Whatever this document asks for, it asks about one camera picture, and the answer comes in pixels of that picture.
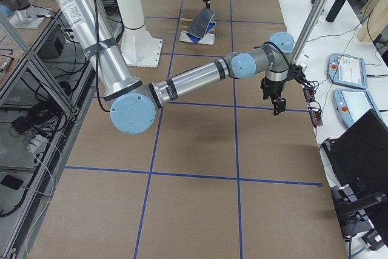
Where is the left wooden rack bar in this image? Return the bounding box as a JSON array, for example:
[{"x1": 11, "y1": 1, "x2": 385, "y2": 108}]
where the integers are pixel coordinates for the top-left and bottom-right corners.
[{"x1": 180, "y1": 18, "x2": 193, "y2": 22}]

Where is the black water bottle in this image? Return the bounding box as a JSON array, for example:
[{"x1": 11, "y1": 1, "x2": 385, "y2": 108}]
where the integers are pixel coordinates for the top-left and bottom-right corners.
[{"x1": 326, "y1": 0, "x2": 346, "y2": 22}]

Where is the aluminium frame post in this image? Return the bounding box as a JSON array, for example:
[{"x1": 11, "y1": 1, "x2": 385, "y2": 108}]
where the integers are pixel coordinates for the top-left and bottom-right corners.
[{"x1": 290, "y1": 0, "x2": 327, "y2": 65}]

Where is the left teach pendant tablet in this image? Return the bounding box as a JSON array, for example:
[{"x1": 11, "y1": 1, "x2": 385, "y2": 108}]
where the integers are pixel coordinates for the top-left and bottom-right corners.
[{"x1": 328, "y1": 53, "x2": 367, "y2": 89}]

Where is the wooden block post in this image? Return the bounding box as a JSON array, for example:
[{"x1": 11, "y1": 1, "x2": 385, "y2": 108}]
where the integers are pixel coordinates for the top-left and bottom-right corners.
[{"x1": 356, "y1": 0, "x2": 387, "y2": 42}]

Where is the white towel rack base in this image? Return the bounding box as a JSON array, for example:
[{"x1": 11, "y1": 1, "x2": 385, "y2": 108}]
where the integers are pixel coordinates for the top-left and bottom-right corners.
[{"x1": 179, "y1": 30, "x2": 216, "y2": 45}]

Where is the black usb hub with cables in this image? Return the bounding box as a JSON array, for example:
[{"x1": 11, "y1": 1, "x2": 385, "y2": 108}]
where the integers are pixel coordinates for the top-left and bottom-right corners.
[{"x1": 303, "y1": 86, "x2": 323, "y2": 128}]

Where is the right teach pendant tablet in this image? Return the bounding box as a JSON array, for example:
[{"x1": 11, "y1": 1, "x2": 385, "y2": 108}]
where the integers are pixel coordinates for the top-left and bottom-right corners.
[{"x1": 333, "y1": 89, "x2": 381, "y2": 129}]

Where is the teach pendant tablet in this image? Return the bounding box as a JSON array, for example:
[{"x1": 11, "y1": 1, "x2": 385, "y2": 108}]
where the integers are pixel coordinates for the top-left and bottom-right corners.
[
  {"x1": 333, "y1": 89, "x2": 381, "y2": 129},
  {"x1": 328, "y1": 53, "x2": 367, "y2": 89}
]

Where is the grey towel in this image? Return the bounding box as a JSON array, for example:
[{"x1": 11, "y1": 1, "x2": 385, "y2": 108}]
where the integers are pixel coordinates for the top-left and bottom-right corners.
[{"x1": 187, "y1": 7, "x2": 216, "y2": 38}]

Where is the brown paper table mat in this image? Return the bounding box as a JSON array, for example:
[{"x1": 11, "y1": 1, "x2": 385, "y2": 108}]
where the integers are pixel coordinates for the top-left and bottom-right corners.
[{"x1": 25, "y1": 0, "x2": 349, "y2": 259}]

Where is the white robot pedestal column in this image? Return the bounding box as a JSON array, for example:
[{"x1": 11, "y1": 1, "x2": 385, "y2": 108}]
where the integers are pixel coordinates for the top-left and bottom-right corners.
[{"x1": 106, "y1": 0, "x2": 147, "y2": 32}]

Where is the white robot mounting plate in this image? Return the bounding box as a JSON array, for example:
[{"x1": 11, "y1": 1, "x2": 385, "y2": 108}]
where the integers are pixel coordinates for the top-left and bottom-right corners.
[{"x1": 120, "y1": 27, "x2": 163, "y2": 67}]

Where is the black laptop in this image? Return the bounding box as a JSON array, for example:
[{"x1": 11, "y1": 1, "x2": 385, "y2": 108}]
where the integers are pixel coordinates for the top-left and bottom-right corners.
[{"x1": 322, "y1": 109, "x2": 387, "y2": 193}]

